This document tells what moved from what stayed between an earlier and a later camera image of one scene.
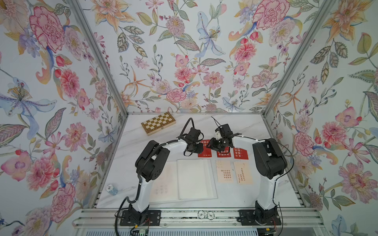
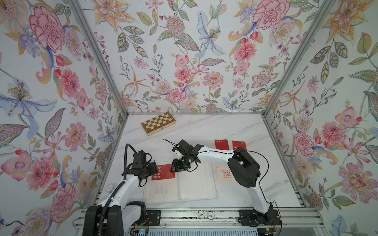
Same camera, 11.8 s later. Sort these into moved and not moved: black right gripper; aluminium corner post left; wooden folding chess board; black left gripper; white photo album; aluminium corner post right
Moved: black right gripper; black left gripper
Not moved: wooden folding chess board; white photo album; aluminium corner post right; aluminium corner post left
